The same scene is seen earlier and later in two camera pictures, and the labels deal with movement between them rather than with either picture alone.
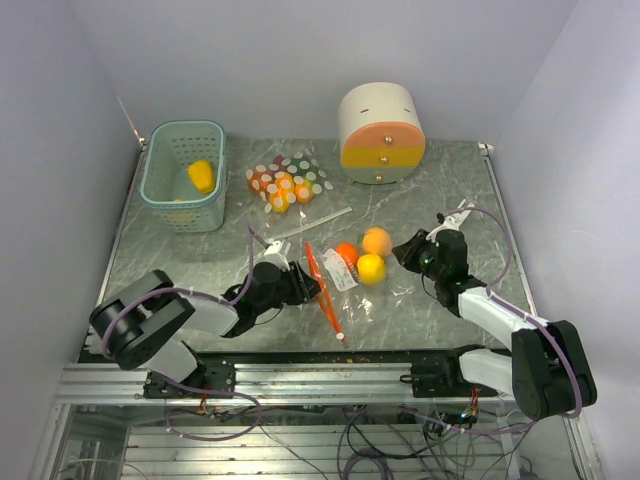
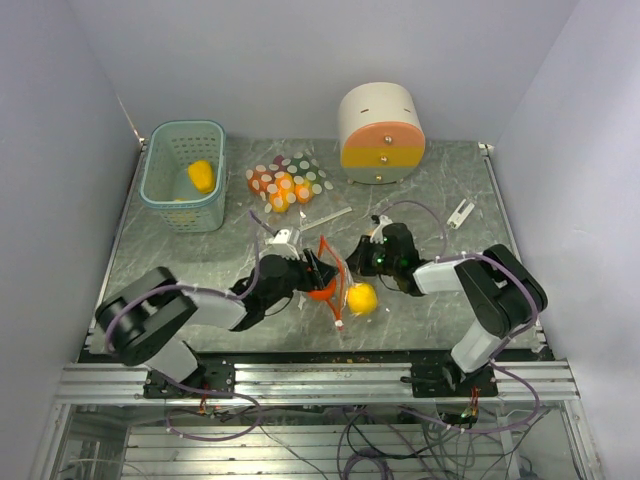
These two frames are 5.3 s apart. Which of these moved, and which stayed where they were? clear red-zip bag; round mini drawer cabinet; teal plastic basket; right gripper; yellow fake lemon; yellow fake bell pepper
Moved: clear red-zip bag; yellow fake lemon; right gripper
Stayed: teal plastic basket; yellow fake bell pepper; round mini drawer cabinet
